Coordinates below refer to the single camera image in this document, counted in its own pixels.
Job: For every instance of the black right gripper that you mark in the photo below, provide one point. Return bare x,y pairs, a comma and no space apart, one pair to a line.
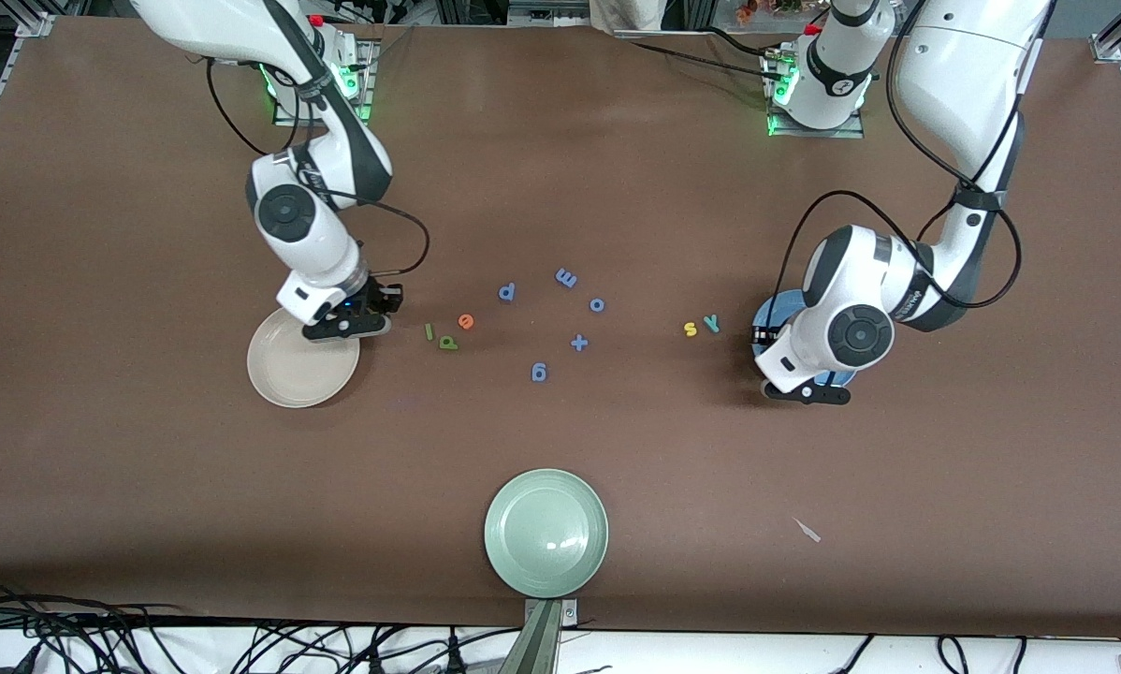
380,298

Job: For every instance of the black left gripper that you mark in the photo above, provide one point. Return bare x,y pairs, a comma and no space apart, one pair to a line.
764,335

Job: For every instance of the green letter p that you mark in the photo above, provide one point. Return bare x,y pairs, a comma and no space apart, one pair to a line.
445,343

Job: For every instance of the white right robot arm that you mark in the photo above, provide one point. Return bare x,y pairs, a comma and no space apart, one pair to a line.
298,225

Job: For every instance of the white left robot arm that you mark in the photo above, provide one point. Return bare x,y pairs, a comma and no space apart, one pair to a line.
851,309

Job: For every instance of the blue round plate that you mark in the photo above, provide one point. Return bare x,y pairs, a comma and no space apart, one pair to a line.
780,304

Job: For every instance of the blue letter p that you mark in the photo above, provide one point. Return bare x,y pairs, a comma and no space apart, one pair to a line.
507,292

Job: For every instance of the beige round plate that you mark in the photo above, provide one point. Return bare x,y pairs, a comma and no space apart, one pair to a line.
289,374

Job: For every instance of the blue letter m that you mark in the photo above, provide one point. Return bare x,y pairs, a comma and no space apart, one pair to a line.
566,278

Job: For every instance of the blue plus-shaped letter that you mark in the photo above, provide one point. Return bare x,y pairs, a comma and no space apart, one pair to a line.
579,344

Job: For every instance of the white paper scrap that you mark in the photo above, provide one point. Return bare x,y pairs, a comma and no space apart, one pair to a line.
808,532

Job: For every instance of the green round plate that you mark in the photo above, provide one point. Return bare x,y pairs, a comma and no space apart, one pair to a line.
546,534

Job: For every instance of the brown table cover sheet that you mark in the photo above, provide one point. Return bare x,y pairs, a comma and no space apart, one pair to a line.
149,487

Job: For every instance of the orange patterned object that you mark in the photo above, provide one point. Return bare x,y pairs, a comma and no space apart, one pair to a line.
766,9

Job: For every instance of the person in beige clothing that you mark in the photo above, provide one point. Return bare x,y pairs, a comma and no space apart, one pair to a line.
635,14

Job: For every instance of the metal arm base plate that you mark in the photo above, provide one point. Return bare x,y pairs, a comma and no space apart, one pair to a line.
368,84
841,134

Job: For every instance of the grey metal frame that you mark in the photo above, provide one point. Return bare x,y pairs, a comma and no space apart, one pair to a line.
556,11

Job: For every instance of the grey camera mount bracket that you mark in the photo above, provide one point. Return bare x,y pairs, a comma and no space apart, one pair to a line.
542,646

